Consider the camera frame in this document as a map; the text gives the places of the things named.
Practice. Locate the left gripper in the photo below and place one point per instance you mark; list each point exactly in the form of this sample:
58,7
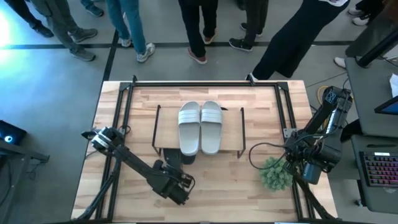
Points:
174,188

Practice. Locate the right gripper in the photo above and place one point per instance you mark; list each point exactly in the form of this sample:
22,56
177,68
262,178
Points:
311,172

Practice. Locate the black rubber slide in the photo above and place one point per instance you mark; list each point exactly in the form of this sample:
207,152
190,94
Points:
172,157
189,159
224,108

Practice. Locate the grey rubber slide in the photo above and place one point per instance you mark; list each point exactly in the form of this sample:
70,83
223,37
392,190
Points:
211,133
189,133

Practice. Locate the wooden shelf black metal frame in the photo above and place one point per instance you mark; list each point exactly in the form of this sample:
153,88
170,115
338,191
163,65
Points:
166,127

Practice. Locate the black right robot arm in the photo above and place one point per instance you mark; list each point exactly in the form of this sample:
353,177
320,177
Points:
335,105

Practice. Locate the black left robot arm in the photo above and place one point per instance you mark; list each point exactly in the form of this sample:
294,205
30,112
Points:
133,161

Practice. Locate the green artificial plant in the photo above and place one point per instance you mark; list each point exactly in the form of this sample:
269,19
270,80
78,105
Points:
275,174

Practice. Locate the black square bar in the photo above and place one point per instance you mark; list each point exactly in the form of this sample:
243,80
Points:
353,130

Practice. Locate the grey desk with keyboard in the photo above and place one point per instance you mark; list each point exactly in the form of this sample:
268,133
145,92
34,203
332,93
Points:
373,199

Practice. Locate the backlit computer keyboard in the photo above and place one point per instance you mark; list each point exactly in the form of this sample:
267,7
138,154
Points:
381,169

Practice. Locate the grey desk with tablet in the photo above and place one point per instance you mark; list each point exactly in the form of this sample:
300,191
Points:
367,93

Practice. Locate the black tablet screen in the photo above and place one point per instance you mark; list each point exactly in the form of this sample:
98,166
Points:
390,107

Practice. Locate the white paper on desk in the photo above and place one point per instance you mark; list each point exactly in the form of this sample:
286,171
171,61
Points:
395,85

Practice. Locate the person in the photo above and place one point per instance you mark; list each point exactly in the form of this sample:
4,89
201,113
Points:
194,28
133,21
253,21
59,21
21,12
367,9
373,28
292,40

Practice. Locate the black round pole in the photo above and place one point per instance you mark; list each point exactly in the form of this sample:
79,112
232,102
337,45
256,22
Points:
373,54

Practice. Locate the black metal stand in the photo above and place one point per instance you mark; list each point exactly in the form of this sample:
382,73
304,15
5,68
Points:
25,152

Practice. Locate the black box with blue light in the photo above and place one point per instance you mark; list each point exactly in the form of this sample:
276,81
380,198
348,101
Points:
14,132

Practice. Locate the grey metal bracket plate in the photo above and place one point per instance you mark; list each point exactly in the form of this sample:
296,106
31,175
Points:
287,133

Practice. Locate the black aluminium table frame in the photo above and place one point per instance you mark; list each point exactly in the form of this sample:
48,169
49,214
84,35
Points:
202,84

